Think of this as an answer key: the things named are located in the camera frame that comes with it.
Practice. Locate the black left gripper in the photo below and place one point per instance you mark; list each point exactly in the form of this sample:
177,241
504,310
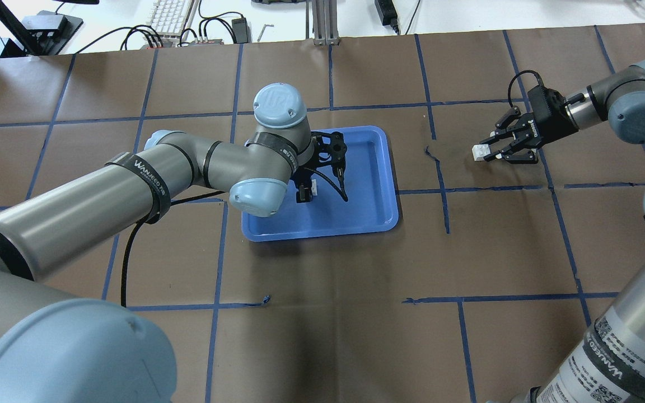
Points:
302,184

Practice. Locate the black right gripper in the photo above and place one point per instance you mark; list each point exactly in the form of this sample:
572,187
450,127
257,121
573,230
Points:
550,127

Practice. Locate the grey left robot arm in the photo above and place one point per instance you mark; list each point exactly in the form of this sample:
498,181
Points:
57,347

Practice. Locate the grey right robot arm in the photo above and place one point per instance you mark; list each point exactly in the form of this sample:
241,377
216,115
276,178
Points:
608,363

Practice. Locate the blue plastic tray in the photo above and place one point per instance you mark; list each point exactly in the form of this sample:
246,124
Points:
369,183

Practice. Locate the black power adapter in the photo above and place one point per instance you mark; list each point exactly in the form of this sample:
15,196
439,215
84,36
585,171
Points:
240,29

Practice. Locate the black power brick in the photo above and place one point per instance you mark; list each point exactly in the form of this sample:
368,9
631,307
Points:
387,14

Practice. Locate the white keyboard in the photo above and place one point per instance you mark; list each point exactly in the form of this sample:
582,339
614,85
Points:
170,18

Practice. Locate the black monitor stand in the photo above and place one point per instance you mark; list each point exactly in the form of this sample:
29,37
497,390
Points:
43,34

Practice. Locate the aluminium frame post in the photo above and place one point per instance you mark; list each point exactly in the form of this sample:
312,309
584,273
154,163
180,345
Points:
324,22

